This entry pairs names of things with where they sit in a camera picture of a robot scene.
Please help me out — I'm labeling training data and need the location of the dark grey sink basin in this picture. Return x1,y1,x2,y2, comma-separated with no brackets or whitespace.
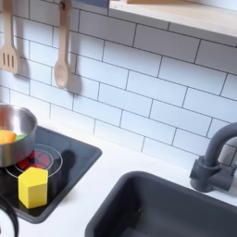
83,170,237,237

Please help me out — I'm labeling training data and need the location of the green toy vegetable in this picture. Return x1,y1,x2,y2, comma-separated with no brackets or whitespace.
14,132,29,143

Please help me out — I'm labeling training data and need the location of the wooden shelf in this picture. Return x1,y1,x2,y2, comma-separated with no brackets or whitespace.
108,0,237,39

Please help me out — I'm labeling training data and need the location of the steel pot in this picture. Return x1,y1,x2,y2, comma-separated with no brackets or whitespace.
0,104,39,168

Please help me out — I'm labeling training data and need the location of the thin black cable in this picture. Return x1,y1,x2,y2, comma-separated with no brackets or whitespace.
0,193,20,237

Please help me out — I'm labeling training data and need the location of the wooden slotted spatula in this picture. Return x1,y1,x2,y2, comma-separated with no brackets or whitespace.
0,0,20,75

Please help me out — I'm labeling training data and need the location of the dark grey tap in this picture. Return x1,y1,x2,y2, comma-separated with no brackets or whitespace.
189,121,237,193

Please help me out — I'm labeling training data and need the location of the yellow hexagonal block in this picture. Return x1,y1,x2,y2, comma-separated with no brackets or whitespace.
18,167,49,210

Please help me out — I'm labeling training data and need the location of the black stove top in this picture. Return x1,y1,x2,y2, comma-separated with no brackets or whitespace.
0,125,103,225

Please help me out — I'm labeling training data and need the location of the wooden spoon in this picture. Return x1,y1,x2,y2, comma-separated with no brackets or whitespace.
54,0,73,91

